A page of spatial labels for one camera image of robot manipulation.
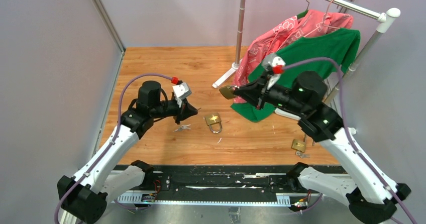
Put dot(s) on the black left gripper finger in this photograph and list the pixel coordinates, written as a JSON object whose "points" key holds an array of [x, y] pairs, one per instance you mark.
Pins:
{"points": [[183, 116], [189, 109]]}

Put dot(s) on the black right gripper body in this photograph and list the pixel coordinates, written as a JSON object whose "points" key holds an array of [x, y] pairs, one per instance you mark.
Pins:
{"points": [[277, 95]]}

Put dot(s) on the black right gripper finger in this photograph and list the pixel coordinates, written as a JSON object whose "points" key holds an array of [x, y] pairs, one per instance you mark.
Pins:
{"points": [[253, 98], [254, 87]]}

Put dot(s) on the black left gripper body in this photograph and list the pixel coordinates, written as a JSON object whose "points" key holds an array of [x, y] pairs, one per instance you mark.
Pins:
{"points": [[173, 108]]}

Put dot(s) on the large brass padlock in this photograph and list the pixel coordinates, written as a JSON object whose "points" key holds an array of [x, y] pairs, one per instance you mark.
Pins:
{"points": [[228, 92]]}

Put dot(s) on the small brass padlock with key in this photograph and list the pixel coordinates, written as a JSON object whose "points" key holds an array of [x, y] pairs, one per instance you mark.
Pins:
{"points": [[300, 147]]}

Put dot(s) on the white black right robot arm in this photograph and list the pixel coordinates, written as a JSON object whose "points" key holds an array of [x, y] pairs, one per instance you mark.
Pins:
{"points": [[370, 195]]}

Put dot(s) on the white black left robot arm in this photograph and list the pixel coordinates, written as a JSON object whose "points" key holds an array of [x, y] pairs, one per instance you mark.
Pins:
{"points": [[88, 192]]}

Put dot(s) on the small loose key bunch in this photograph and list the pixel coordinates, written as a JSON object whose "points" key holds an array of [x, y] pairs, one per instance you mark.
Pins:
{"points": [[183, 127]]}

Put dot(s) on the green t-shirt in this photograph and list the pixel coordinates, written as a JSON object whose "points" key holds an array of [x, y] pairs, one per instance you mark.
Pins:
{"points": [[306, 59]]}

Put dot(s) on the pink printed shirt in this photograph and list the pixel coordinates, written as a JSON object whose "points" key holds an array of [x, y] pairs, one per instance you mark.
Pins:
{"points": [[309, 24]]}

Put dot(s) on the metal clothes rack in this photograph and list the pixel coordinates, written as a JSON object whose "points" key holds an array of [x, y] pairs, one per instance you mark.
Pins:
{"points": [[307, 35]]}

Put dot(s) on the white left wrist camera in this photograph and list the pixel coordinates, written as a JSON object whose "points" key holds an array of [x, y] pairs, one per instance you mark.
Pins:
{"points": [[181, 92]]}

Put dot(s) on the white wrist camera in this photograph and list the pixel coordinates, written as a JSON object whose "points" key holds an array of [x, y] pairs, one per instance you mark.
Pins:
{"points": [[181, 92], [273, 65]]}

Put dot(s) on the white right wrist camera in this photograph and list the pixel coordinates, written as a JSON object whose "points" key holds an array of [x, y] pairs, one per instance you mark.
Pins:
{"points": [[273, 65]]}

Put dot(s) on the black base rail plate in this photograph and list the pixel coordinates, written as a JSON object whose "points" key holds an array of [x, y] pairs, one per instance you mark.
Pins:
{"points": [[224, 183]]}

